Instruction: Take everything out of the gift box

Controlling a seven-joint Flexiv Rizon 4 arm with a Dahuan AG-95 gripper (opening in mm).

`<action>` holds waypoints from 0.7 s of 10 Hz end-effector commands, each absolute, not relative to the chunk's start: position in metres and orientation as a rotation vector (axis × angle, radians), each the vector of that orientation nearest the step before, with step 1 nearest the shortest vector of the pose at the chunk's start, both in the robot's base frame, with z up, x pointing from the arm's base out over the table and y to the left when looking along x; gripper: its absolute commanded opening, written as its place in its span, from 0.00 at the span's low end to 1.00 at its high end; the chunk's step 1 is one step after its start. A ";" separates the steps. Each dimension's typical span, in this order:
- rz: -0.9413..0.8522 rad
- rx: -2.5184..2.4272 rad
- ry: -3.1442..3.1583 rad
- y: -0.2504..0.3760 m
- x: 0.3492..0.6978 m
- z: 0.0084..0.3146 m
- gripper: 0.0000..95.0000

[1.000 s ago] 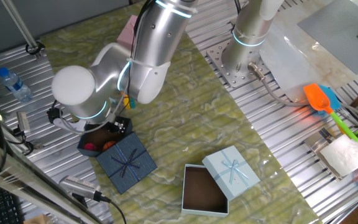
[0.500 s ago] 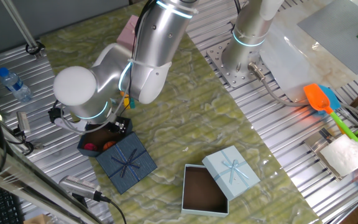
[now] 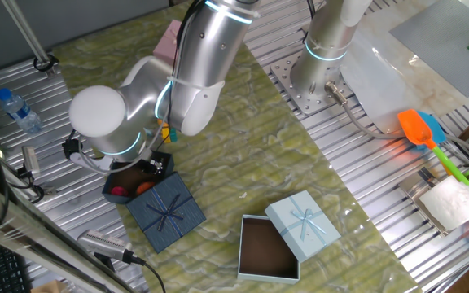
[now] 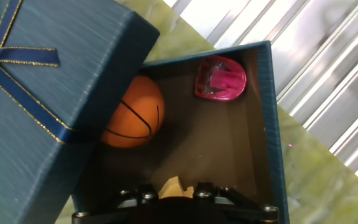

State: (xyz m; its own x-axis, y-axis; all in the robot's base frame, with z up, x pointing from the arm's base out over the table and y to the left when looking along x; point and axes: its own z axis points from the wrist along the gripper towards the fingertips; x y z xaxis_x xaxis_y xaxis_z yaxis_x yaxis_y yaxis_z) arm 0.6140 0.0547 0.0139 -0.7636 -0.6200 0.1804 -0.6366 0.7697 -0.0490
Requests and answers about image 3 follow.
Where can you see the light blue gift box base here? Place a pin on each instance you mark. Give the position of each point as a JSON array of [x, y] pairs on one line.
[[267, 252]]

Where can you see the dark blue ribboned box lid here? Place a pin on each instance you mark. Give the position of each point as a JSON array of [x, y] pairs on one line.
[[165, 212]]

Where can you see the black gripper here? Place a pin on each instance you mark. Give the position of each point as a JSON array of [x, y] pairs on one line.
[[148, 159]]

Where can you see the grey metal stand pole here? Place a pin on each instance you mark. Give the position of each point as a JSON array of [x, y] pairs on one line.
[[29, 36]]

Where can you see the clear plastic water bottle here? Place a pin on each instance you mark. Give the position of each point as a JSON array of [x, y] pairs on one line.
[[20, 112]]

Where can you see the aluminium frame rail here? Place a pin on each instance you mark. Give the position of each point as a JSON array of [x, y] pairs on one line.
[[23, 236]]

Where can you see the yellow teal clear brick stack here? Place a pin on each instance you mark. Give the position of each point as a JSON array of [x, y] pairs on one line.
[[171, 135]]

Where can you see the grey studded baseplate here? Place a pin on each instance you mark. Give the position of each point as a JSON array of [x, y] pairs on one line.
[[434, 40]]

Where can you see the blue toy shovel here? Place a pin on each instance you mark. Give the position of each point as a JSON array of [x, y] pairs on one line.
[[436, 128]]

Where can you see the white foam block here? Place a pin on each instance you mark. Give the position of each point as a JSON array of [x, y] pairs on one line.
[[450, 203]]

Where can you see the pink translucent plastic toy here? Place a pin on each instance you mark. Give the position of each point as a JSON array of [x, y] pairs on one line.
[[119, 191]]

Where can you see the orange toy basketball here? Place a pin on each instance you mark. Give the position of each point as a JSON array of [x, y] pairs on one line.
[[145, 188]]

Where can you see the dark blue gift box base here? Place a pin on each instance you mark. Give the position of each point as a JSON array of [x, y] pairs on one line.
[[112, 197]]

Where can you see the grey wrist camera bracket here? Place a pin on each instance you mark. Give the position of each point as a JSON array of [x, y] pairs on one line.
[[92, 163]]

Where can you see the green marble pattern mat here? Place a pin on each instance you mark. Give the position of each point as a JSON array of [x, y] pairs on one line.
[[259, 142]]

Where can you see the pink ribboned gift box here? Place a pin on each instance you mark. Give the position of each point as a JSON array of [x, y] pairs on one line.
[[165, 45]]

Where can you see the silver ribbed camera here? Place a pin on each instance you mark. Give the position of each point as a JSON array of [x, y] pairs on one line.
[[104, 244]]

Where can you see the silver metal tray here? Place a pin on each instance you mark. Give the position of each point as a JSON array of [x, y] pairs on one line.
[[411, 187]]

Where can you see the silver robot mounting plate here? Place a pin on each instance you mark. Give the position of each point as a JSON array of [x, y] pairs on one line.
[[299, 97]]

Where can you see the light blue ribboned box lid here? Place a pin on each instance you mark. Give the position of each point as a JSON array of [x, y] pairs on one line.
[[303, 226]]

